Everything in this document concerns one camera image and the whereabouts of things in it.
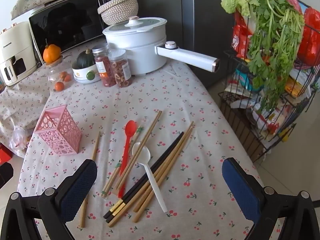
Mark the green printed bamboo chopstick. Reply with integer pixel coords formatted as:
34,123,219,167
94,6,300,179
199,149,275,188
104,130,147,200
101,127,144,199

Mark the red box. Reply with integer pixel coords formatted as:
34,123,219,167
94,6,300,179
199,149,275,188
0,144,14,165

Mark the green leafy herb bunch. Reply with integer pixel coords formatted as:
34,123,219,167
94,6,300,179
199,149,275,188
246,0,305,113

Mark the white pot lid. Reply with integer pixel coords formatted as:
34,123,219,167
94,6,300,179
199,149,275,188
103,16,167,34

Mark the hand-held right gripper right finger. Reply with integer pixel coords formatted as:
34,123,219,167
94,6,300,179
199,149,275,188
222,157,320,240

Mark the woven basket with lid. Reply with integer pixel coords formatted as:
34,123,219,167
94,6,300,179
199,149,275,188
97,0,139,26

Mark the glass jar with wooden lid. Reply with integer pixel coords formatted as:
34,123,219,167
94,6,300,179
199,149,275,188
45,55,73,92

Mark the black microwave oven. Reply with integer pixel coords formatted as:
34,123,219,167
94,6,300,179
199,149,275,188
28,0,125,63

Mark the white plastic spoon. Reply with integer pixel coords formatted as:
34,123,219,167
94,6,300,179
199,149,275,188
132,142,168,213

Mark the cream air fryer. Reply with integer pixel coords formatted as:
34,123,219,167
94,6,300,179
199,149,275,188
0,21,37,87

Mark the plastic jar of dried rings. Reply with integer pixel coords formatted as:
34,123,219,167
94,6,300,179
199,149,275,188
108,49,133,88

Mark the white bowl with green dot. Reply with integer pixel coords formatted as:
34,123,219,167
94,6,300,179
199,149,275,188
72,61,101,84

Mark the large orange fruit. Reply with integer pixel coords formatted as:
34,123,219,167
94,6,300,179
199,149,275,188
42,39,62,63

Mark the clear plastic bag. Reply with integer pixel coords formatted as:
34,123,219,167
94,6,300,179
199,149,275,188
9,126,32,158

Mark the pile of snack packets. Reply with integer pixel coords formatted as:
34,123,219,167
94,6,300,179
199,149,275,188
225,62,320,143

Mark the black chopstick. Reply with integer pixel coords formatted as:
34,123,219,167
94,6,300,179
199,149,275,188
103,131,184,219
105,133,185,224

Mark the black box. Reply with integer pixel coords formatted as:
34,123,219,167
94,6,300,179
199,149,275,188
0,162,14,188

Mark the dark green squash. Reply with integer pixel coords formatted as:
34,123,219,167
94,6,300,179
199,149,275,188
76,49,97,70

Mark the black wire rack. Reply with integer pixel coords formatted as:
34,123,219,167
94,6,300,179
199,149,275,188
217,5,320,163

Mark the red plastic spoon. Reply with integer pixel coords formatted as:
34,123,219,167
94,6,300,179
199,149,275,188
117,120,137,198

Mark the white electric cooking pot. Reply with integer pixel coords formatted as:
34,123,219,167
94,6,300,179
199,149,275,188
102,17,220,76

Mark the plastic jar of red berries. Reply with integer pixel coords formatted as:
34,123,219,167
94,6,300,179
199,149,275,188
92,43,117,88

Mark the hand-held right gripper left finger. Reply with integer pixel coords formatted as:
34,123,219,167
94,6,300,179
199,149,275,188
0,159,98,240

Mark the grey refrigerator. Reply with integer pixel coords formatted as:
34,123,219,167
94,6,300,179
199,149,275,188
124,0,240,89

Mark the cherry print tablecloth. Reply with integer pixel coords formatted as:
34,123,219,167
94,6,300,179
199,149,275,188
0,34,265,240

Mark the red and white snack packet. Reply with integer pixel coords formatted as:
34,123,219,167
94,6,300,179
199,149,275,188
231,12,258,58

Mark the pink perforated utensil holder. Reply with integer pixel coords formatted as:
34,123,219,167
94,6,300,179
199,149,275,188
34,106,82,156

